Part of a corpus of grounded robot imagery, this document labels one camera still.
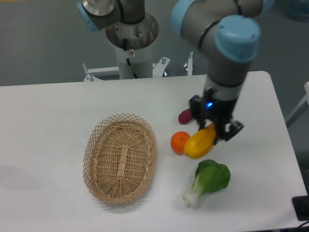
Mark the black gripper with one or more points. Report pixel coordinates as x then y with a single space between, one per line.
218 111

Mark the orange tangerine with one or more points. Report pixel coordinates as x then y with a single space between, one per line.
178 141

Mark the yellow mango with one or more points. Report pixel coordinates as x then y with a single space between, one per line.
201 143

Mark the white furniture leg right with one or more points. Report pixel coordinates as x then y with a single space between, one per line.
299 109

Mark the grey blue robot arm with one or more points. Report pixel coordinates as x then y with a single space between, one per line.
223 30

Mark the purple sweet potato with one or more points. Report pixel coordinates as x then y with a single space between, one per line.
185 117

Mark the woven wicker basket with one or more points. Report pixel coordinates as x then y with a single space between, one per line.
120 158

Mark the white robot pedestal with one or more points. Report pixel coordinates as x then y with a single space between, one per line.
133 44

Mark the black device at table edge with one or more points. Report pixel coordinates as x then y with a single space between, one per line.
301 207

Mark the green bok choy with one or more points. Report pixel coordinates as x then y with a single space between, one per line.
210 177

